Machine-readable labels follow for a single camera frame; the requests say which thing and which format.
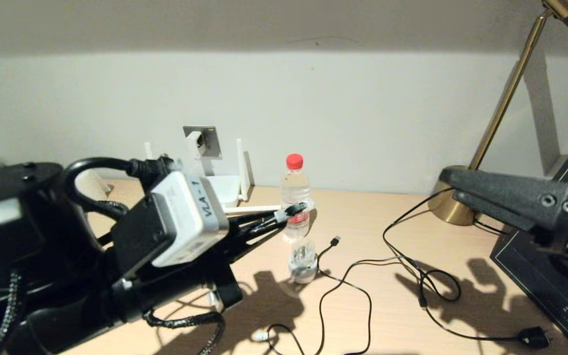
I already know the white toilet paper roll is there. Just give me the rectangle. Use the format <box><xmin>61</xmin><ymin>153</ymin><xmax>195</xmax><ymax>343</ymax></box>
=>
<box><xmin>74</xmin><ymin>170</ymin><xmax>113</xmax><ymax>200</ymax></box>

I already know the brass desk lamp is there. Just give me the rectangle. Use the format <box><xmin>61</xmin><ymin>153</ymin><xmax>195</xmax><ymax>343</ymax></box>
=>
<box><xmin>428</xmin><ymin>0</ymin><xmax>568</xmax><ymax>226</ymax></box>

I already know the black lamp power cord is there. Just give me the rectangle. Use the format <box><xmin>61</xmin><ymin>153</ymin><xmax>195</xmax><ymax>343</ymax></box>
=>
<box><xmin>383</xmin><ymin>186</ymin><xmax>552</xmax><ymax>350</ymax></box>

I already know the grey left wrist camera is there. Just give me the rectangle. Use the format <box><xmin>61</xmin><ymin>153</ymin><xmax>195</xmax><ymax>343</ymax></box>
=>
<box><xmin>110</xmin><ymin>171</ymin><xmax>230</xmax><ymax>279</ymax></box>

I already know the clear water bottle red cap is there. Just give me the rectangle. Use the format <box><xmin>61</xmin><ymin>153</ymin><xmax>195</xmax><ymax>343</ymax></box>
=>
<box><xmin>280</xmin><ymin>153</ymin><xmax>314</xmax><ymax>241</ymax></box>

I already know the black USB cable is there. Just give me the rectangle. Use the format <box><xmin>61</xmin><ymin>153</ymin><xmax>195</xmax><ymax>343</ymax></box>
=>
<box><xmin>316</xmin><ymin>236</ymin><xmax>374</xmax><ymax>355</ymax></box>

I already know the black cable with white tip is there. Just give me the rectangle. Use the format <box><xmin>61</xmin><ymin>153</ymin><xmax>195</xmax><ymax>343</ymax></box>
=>
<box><xmin>252</xmin><ymin>256</ymin><xmax>428</xmax><ymax>355</ymax></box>

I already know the grey wall power socket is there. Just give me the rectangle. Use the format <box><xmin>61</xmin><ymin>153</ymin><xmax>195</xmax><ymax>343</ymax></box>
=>
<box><xmin>183</xmin><ymin>126</ymin><xmax>223</xmax><ymax>159</ymax></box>

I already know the black box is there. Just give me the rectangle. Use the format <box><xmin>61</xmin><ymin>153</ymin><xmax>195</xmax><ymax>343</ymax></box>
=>
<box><xmin>490</xmin><ymin>155</ymin><xmax>568</xmax><ymax>355</ymax></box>

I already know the black ethernet cable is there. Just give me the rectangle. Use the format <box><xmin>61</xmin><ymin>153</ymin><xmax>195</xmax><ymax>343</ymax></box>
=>
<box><xmin>235</xmin><ymin>201</ymin><xmax>310</xmax><ymax>232</ymax></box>

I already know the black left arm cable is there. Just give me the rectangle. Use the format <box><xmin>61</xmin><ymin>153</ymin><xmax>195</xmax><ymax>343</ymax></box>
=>
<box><xmin>62</xmin><ymin>156</ymin><xmax>176</xmax><ymax>220</ymax></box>

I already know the white wifi router with antennas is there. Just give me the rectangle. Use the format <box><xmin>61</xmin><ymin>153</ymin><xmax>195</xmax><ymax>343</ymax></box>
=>
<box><xmin>143</xmin><ymin>139</ymin><xmax>283</xmax><ymax>215</ymax></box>

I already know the white power adapter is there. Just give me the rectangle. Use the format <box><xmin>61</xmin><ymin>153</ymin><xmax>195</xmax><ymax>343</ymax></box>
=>
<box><xmin>185</xmin><ymin>131</ymin><xmax>207</xmax><ymax>158</ymax></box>

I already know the black braided cable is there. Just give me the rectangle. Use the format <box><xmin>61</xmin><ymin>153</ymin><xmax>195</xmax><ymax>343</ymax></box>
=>
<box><xmin>143</xmin><ymin>308</ymin><xmax>226</xmax><ymax>355</ymax></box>

